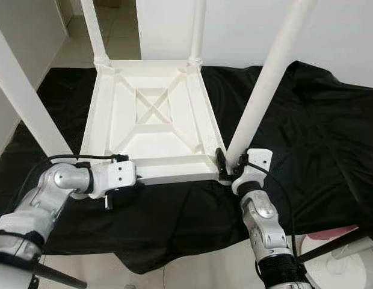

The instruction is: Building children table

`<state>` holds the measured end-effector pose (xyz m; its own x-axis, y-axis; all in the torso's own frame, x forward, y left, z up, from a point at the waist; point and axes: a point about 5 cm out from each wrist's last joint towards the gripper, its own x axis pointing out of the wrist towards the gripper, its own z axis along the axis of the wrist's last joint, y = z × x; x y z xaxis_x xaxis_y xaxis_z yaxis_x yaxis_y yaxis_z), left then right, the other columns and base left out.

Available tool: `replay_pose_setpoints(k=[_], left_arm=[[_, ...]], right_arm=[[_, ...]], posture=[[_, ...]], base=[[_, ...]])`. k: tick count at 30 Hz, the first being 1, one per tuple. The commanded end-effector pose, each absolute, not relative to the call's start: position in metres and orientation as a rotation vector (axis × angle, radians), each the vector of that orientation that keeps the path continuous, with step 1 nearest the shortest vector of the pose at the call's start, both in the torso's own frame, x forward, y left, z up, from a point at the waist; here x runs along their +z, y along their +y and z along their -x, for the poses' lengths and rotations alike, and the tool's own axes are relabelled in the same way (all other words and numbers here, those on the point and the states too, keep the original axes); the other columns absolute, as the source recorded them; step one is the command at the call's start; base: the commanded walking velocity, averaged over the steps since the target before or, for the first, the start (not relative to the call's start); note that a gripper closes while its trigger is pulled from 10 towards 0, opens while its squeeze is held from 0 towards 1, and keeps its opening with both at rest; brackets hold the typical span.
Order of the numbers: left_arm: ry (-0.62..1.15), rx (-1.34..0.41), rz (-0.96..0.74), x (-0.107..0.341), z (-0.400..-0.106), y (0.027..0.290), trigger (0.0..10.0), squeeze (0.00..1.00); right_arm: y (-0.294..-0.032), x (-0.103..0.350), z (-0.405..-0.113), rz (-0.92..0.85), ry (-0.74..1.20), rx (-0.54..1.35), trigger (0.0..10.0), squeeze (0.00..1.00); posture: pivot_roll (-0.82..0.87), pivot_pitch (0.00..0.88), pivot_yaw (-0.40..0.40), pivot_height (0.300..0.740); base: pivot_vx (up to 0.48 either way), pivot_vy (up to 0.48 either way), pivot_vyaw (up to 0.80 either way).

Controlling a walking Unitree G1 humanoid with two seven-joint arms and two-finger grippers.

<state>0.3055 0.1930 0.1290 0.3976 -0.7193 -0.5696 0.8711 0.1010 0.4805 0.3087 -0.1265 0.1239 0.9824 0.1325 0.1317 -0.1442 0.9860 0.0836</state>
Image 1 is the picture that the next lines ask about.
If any white plastic table top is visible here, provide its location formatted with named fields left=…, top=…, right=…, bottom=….
left=80, top=59, right=227, bottom=186

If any white plastic table leg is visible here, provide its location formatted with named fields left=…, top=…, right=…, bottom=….
left=0, top=18, right=73, bottom=158
left=188, top=0, right=207, bottom=66
left=81, top=0, right=111, bottom=66
left=226, top=0, right=317, bottom=169

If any black table cloth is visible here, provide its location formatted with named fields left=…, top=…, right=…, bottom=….
left=0, top=60, right=373, bottom=275

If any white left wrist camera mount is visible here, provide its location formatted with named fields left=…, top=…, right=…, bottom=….
left=87, top=158, right=138, bottom=199

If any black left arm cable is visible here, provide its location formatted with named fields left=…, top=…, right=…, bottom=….
left=21, top=153, right=129, bottom=205

